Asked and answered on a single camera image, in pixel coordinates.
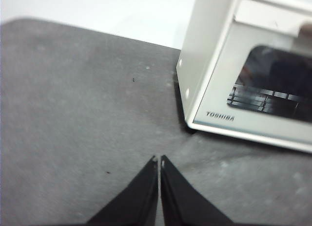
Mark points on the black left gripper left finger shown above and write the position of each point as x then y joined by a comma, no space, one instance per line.
136,201

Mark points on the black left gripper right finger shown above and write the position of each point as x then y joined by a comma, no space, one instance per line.
180,204

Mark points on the white glass oven door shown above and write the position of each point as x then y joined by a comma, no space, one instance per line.
214,109

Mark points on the white toaster oven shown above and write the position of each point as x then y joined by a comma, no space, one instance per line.
202,41

